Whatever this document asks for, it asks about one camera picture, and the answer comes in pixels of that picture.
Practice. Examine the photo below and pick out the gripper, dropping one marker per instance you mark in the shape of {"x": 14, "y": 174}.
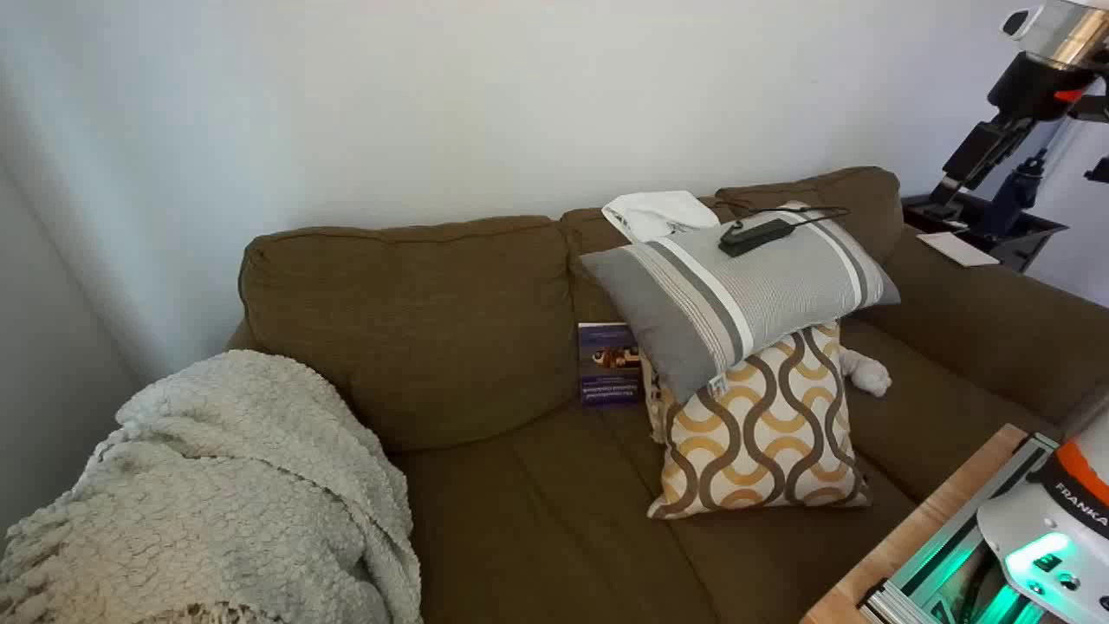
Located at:
{"x": 1035, "y": 87}

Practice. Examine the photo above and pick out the brown fabric sofa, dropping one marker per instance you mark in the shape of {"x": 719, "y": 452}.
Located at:
{"x": 485, "y": 347}

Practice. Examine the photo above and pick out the white folded cloth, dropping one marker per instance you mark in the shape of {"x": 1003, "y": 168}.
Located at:
{"x": 658, "y": 212}

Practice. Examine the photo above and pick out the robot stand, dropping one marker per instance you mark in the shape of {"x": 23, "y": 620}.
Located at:
{"x": 918, "y": 537}

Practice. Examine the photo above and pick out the wave patterned pillow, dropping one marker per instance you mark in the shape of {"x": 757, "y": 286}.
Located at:
{"x": 762, "y": 433}

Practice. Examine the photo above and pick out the cream fluffy blanket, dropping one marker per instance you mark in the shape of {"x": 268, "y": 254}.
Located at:
{"x": 225, "y": 503}

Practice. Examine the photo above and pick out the black side table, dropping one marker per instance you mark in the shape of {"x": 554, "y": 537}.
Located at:
{"x": 1022, "y": 236}

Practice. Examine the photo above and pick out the black hanger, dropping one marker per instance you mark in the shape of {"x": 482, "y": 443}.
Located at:
{"x": 752, "y": 237}

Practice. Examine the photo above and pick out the white paper sheet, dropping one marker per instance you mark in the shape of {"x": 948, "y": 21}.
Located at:
{"x": 957, "y": 250}

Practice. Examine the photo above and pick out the blue booklet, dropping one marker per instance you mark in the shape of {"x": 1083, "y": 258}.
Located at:
{"x": 606, "y": 364}

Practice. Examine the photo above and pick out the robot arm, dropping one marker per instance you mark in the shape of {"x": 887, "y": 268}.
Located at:
{"x": 1040, "y": 529}

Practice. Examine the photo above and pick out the white plush toy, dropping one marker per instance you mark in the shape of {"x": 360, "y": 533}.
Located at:
{"x": 866, "y": 374}

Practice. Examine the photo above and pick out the grey striped pillow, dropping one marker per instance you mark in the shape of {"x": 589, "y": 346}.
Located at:
{"x": 728, "y": 303}

